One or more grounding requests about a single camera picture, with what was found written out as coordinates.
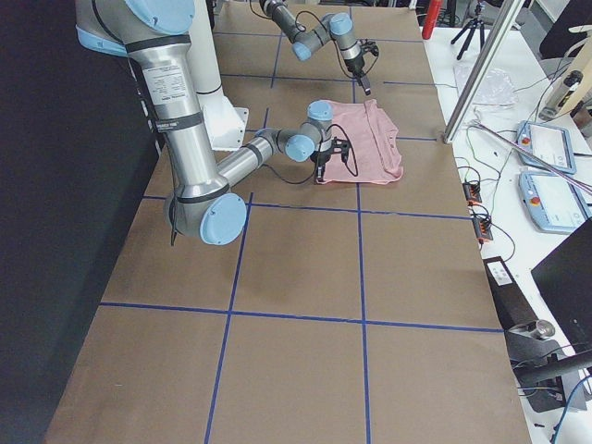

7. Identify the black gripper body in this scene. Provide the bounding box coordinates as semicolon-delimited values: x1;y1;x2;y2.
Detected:
340;39;379;78
310;137;352;167

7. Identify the pink Snoopy t-shirt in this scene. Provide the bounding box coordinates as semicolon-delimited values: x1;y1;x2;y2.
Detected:
323;99;404;185

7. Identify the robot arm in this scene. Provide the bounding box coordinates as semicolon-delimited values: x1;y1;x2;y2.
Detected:
75;1;333;245
259;1;379;95

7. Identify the red fire extinguisher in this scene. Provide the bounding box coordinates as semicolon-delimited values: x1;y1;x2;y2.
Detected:
422;0;443;40

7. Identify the clear plastic bag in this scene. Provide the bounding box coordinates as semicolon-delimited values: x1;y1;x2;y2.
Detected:
453;64;518;106

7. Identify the orange black connector strip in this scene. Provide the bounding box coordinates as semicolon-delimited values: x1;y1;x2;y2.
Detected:
462;180;482;205

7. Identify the brown paper table cover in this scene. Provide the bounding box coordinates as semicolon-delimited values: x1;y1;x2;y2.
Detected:
45;7;530;443

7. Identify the far blue teach pendant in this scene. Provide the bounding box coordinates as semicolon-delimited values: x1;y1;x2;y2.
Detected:
516;121;576;175

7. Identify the blue teach pendant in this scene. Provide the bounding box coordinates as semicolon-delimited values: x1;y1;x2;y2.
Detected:
518;171;591;235
516;121;576;175

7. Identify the near blue teach pendant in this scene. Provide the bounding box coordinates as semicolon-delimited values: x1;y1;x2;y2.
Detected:
518;171;591;235

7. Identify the black box with label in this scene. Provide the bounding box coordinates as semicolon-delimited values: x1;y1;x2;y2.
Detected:
483;256;538;330

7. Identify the black monitor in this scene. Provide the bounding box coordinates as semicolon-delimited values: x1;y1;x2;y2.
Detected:
531;220;592;351

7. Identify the black camera tripod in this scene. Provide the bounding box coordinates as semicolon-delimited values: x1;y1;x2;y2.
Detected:
450;0;486;60

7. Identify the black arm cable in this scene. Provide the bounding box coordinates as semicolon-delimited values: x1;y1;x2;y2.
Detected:
166;129;360;247
248;0;357;80

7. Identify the aluminium frame post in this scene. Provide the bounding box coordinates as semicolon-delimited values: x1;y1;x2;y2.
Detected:
442;0;524;144

